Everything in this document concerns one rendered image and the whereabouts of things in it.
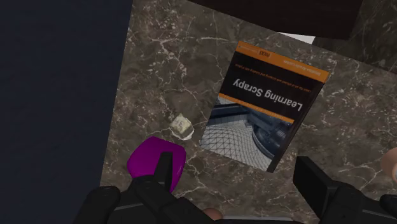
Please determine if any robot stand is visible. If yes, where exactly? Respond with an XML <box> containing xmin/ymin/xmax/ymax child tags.
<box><xmin>188</xmin><ymin>0</ymin><xmax>365</xmax><ymax>41</ymax></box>

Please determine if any small tan round object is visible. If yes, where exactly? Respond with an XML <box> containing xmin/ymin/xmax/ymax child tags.
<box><xmin>203</xmin><ymin>208</ymin><xmax>223</xmax><ymax>221</ymax></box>

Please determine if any small pale cube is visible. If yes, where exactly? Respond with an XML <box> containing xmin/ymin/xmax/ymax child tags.
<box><xmin>169</xmin><ymin>113</ymin><xmax>195</xmax><ymax>141</ymax></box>

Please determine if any peach round object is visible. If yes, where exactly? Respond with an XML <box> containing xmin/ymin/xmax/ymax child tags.
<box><xmin>380</xmin><ymin>148</ymin><xmax>397</xmax><ymax>184</ymax></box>

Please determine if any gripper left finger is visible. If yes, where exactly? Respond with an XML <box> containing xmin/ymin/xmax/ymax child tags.
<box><xmin>73</xmin><ymin>151</ymin><xmax>216</xmax><ymax>224</ymax></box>

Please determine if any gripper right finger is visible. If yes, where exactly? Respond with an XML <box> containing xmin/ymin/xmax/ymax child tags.
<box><xmin>292</xmin><ymin>156</ymin><xmax>397</xmax><ymax>224</ymax></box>

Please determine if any purple rounded object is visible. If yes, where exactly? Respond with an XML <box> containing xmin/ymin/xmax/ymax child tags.
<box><xmin>126</xmin><ymin>136</ymin><xmax>187</xmax><ymax>193</ymax></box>

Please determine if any black and orange book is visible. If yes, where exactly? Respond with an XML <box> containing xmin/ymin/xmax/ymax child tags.
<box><xmin>199</xmin><ymin>40</ymin><xmax>330</xmax><ymax>174</ymax></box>

